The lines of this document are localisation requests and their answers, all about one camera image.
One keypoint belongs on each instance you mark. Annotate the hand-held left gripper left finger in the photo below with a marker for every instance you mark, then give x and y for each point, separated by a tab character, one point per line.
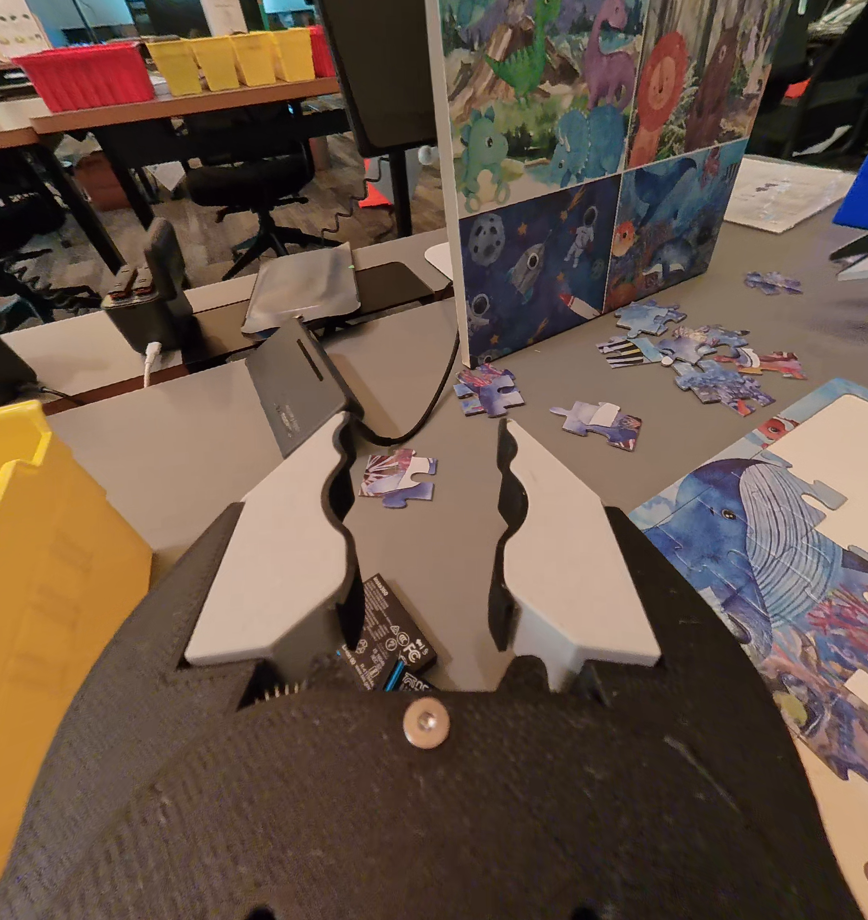
275	575

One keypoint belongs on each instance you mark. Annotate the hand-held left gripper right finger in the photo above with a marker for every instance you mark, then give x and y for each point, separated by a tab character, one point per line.
577	575

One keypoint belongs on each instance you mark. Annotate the ocean jigsaw puzzle board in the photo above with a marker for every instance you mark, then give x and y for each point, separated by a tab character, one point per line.
728	546

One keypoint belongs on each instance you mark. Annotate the pink lined coral puzzle piece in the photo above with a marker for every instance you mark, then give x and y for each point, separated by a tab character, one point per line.
786	285

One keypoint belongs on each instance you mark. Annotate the purple blue puzzle piece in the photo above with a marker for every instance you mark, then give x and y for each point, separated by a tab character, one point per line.
761	280

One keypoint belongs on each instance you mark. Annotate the white patch blue puzzle piece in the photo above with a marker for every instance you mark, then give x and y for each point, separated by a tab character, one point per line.
595	424

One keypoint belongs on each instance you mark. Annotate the purple fan coral puzzle piece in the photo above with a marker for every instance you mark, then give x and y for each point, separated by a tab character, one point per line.
398	478

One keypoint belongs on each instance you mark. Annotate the black charging hub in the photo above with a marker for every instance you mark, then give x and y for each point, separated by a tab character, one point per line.
297	388

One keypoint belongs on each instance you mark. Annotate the pile of loose puzzle pieces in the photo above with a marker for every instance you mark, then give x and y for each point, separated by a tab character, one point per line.
707	359

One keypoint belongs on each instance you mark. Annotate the large yellow storage bin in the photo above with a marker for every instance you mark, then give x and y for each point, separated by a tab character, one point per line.
45	575

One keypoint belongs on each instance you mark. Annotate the silver foil pouch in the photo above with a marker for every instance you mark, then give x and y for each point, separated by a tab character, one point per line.
304	287

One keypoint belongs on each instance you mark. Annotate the illustrated puzzle box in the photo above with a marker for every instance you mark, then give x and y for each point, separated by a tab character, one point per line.
585	180

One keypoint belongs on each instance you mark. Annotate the white stand base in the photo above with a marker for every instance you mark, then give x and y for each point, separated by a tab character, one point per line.
437	259

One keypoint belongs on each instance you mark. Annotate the black office chair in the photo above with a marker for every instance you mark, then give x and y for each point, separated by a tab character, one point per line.
254	172

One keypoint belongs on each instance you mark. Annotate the wooden table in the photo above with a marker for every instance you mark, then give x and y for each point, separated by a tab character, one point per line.
189	106

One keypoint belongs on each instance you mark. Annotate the black monitor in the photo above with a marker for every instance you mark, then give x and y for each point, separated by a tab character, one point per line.
376	72

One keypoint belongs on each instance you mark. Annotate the small yellow bin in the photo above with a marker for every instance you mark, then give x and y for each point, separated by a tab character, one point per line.
295	55
255	59
175	68
216	65

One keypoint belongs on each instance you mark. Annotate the red storage bin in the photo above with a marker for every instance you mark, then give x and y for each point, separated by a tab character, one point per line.
81	72
322	52

